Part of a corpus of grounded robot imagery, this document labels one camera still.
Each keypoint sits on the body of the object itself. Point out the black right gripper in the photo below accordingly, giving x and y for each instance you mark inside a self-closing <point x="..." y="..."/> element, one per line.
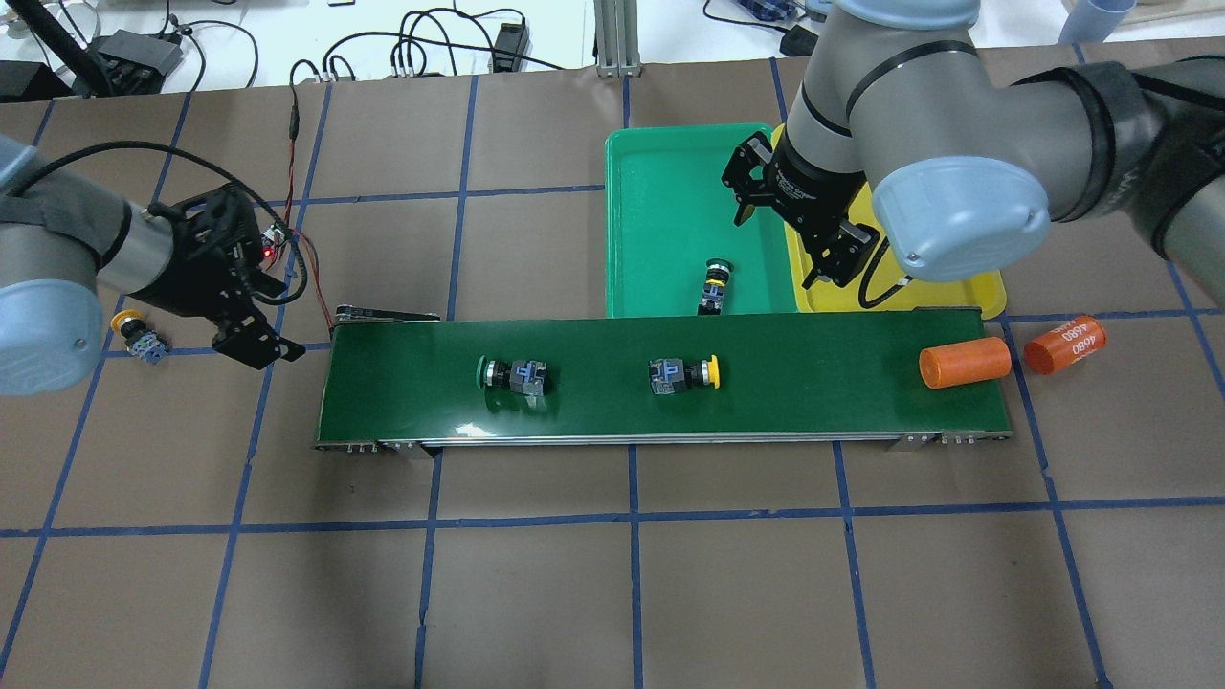
<point x="807" y="184"/>

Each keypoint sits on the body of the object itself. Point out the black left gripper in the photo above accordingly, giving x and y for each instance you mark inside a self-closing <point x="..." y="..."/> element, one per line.
<point x="188" y="283"/>

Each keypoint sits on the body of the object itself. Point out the black power adapter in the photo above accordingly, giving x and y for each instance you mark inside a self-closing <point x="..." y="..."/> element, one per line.
<point x="510" y="48"/>

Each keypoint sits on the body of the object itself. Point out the green push button switch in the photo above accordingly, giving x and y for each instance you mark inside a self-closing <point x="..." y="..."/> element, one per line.
<point x="718" y="272"/>
<point x="525" y="377"/>

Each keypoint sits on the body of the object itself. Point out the orange cylinder with 4680 print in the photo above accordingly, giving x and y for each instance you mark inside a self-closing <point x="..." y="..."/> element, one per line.
<point x="1065" y="345"/>

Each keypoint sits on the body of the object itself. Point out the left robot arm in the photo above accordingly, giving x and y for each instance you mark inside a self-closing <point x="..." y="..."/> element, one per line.
<point x="62" y="234"/>

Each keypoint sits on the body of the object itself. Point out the green conveyor belt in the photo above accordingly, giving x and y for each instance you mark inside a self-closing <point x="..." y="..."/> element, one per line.
<point x="734" y="378"/>

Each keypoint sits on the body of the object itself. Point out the motor controller circuit board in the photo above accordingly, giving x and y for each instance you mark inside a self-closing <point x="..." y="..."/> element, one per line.
<point x="274" y="246"/>

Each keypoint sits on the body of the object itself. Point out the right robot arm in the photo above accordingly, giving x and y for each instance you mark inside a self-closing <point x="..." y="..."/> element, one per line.
<point x="899" y="133"/>

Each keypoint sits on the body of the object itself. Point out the blue plastic cup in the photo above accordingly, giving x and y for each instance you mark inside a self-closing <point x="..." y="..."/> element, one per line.
<point x="1092" y="21"/>

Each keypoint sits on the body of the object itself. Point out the aluminium frame post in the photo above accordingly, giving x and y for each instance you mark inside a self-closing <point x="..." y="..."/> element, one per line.
<point x="616" y="49"/>

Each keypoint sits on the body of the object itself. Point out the yellow push button switch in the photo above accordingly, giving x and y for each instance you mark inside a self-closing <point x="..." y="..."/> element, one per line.
<point x="140" y="340"/>
<point x="671" y="376"/>

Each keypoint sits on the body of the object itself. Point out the yellow plastic tray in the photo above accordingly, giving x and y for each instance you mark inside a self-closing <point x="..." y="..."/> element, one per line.
<point x="986" y="291"/>

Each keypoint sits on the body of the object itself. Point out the plain orange cylinder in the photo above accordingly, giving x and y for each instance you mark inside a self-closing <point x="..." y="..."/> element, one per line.
<point x="962" y="363"/>

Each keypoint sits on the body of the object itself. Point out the green plastic tray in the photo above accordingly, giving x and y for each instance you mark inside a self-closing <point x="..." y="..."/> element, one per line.
<point x="668" y="213"/>

